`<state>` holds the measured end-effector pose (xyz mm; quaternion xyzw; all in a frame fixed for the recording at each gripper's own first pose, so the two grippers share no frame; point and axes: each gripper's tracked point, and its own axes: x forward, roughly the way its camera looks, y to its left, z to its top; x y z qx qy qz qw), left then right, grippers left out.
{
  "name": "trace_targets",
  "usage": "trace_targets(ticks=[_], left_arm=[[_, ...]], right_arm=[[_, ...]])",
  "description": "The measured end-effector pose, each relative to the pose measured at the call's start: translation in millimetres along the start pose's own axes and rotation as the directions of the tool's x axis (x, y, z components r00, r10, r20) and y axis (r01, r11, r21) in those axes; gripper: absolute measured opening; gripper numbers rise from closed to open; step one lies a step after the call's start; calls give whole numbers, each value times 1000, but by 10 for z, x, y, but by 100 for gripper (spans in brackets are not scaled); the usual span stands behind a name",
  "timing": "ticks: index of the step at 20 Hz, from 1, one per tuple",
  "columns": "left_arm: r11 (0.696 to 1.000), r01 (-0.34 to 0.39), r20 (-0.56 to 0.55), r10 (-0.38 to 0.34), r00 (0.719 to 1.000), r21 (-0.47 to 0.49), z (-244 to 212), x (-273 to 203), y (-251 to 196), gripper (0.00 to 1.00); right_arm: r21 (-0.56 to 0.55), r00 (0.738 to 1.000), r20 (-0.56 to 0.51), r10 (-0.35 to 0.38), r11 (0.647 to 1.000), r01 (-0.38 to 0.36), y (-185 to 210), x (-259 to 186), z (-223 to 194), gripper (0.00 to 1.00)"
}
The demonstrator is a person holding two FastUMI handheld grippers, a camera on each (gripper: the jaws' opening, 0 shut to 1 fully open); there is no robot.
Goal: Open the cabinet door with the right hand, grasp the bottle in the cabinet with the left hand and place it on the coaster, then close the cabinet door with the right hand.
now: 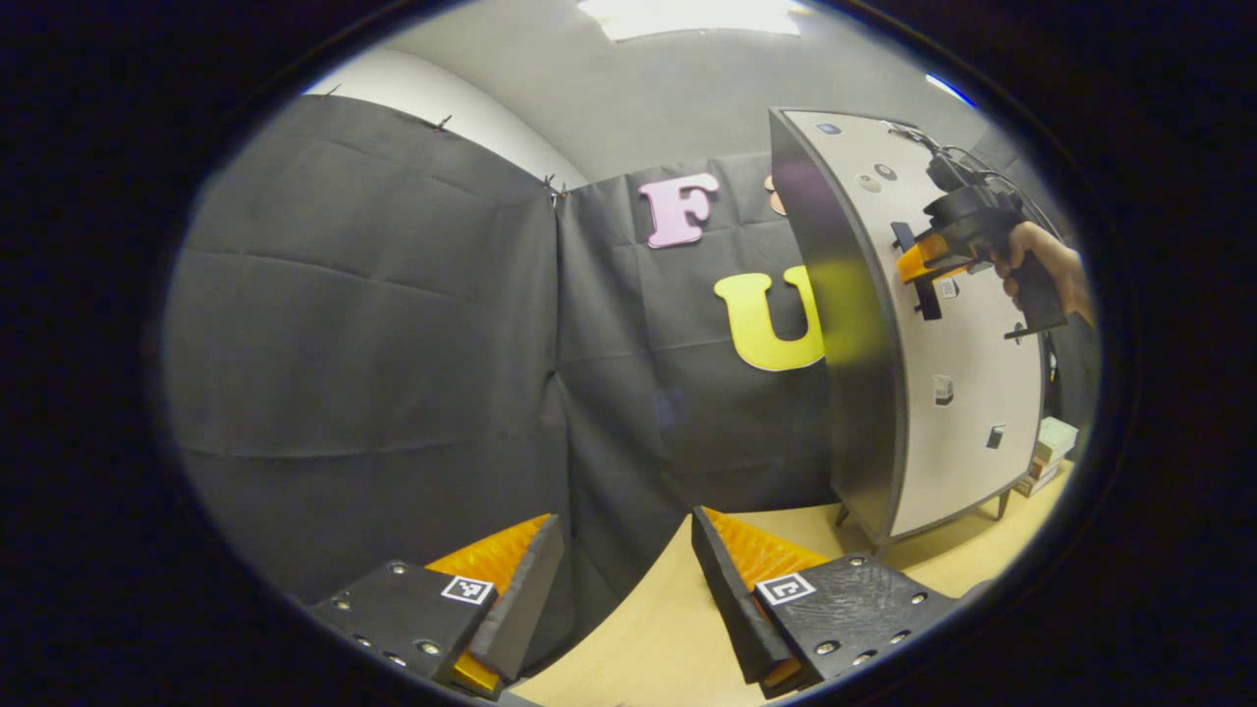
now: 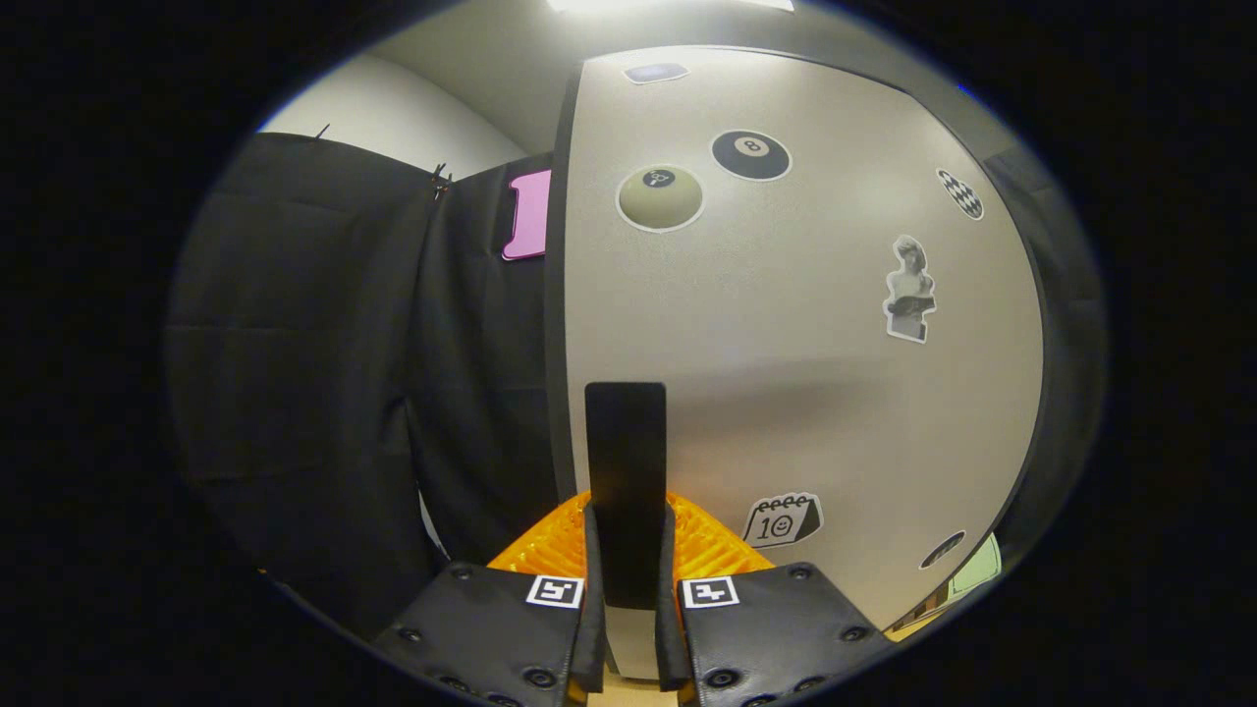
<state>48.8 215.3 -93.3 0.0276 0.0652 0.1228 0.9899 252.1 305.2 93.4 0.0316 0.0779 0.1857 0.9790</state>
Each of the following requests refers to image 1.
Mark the beige cabinet door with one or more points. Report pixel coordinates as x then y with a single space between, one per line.
972 393

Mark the large ceiling light panel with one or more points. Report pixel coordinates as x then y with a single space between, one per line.
692 15

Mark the grey cabinet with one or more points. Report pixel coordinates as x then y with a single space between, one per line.
845 393

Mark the beige flat box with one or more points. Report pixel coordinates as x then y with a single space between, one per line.
1039 478

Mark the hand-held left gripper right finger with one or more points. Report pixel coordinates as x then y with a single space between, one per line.
732 609

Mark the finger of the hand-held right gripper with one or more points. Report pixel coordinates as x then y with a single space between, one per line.
921 260

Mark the pale green small box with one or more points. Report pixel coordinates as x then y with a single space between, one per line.
1058 439

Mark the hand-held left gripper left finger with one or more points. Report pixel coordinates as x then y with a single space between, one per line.
525 599

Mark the black backdrop cloth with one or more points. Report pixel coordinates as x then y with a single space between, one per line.
373 344

